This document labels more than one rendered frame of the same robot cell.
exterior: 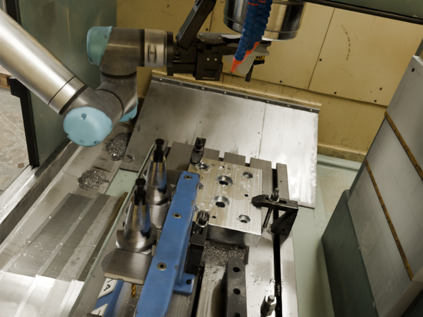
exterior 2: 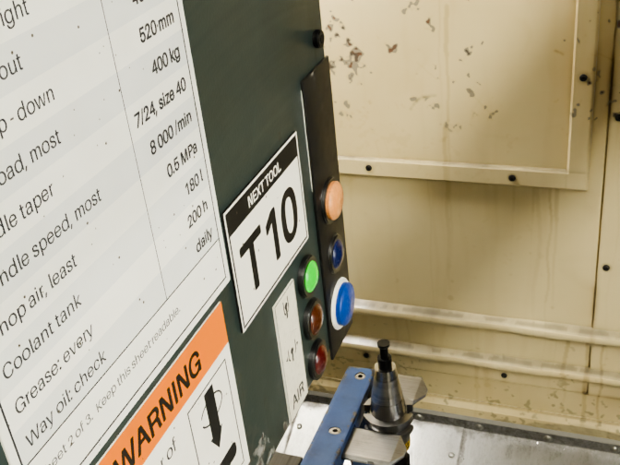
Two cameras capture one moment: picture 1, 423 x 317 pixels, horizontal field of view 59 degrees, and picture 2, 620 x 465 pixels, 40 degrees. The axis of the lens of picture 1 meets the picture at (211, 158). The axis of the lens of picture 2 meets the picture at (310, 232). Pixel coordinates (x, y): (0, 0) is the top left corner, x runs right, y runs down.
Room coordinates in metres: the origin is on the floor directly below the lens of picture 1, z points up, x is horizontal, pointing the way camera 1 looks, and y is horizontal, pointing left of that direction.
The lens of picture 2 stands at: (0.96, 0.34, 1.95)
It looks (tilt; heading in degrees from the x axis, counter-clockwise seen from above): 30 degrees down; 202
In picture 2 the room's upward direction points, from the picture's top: 7 degrees counter-clockwise
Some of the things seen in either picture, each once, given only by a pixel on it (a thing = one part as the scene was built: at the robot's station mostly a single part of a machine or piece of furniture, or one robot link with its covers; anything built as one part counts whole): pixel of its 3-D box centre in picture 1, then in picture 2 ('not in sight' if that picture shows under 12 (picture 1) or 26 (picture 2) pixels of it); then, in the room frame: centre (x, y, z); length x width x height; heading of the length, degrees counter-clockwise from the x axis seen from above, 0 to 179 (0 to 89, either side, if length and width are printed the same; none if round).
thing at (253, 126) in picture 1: (225, 146); not in sight; (1.46, -0.05, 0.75); 0.89 x 0.67 x 0.26; 89
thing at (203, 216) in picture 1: (199, 234); not in sight; (0.66, -0.01, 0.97); 0.13 x 0.03 x 0.15; 179
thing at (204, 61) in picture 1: (194, 54); not in sight; (0.76, 0.08, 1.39); 0.12 x 0.08 x 0.09; 104
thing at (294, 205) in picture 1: (272, 209); not in sight; (0.81, -0.20, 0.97); 0.13 x 0.03 x 0.15; 89
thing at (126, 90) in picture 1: (116, 95); not in sight; (0.71, 0.23, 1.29); 0.11 x 0.08 x 0.11; 177
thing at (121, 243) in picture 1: (136, 238); not in sight; (0.40, 0.09, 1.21); 0.06 x 0.06 x 0.03
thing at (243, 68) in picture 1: (245, 60); not in sight; (0.76, -0.03, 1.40); 0.09 x 0.03 x 0.06; 91
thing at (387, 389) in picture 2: not in sight; (387, 387); (0.18, 0.09, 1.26); 0.04 x 0.04 x 0.07
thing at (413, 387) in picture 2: not in sight; (399, 388); (0.13, 0.10, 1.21); 0.07 x 0.05 x 0.01; 89
